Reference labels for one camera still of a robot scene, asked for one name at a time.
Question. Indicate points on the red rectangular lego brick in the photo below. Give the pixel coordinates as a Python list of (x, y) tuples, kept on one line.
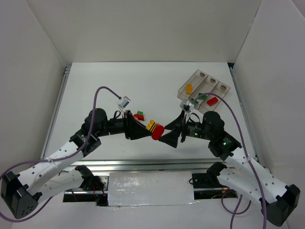
[(212, 101)]

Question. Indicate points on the red curved lego brick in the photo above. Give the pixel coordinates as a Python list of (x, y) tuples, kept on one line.
[(139, 117)]

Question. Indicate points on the clear bin for yellow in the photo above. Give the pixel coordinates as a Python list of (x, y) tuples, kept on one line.
[(184, 93)]

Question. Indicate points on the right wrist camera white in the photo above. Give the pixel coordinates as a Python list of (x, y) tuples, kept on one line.
[(187, 106)]

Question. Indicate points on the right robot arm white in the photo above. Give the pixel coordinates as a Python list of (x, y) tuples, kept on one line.
[(237, 171)]

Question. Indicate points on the yellow black striped lego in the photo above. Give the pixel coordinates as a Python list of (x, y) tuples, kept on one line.
[(152, 125)]

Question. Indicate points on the white foil cover plate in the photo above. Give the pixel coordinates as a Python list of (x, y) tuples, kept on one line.
[(150, 189)]

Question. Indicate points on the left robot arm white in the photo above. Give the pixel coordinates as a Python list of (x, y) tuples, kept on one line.
[(24, 191)]

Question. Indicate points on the clear bin for green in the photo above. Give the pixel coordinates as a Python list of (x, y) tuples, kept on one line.
[(208, 84)]

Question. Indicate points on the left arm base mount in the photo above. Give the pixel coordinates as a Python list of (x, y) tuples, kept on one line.
[(97, 193)]

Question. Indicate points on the clear bin for red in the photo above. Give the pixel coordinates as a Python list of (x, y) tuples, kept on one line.
[(220, 90)]

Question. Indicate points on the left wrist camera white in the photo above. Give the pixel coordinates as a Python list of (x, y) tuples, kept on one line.
[(123, 103)]

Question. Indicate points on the small green lego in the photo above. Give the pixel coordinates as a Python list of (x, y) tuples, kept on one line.
[(202, 95)]

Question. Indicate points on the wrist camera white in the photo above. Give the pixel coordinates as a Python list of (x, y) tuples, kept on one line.
[(123, 103), (187, 106)]

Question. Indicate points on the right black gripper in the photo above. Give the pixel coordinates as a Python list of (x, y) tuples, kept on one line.
[(181, 131)]

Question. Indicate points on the red round lego brick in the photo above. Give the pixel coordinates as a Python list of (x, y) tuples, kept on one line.
[(157, 132)]

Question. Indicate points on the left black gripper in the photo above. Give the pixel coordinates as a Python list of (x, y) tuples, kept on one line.
[(128, 125)]

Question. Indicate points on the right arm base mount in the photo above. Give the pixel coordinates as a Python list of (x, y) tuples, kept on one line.
[(206, 186)]

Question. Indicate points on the yellow lego brick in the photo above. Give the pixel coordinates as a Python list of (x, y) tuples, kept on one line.
[(189, 89)]

